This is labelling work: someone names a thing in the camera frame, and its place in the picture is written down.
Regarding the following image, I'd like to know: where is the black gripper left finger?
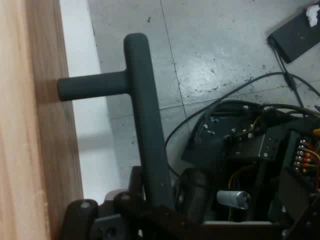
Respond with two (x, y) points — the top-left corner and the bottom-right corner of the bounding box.
(59, 166), (161, 240)

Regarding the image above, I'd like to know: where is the white crumpled wad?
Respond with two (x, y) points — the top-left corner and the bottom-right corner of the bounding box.
(304, 4), (320, 27)

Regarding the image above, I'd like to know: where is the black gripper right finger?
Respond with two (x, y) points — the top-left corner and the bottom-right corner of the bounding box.
(174, 167), (213, 226)

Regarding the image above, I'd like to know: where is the light wooden drawer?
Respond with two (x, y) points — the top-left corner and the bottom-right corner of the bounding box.
(0, 0), (176, 240)

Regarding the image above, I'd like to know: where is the black cable with ferrite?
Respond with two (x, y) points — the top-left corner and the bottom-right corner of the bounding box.
(272, 44), (307, 108)

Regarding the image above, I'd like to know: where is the thin black floor cable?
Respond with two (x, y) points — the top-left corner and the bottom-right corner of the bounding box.
(164, 71), (320, 176)

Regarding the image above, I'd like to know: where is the black machine with wiring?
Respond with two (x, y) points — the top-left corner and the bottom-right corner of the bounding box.
(164, 99), (320, 240)

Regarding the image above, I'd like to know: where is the flat black box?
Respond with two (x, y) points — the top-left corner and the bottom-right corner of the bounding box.
(266, 4), (320, 65)

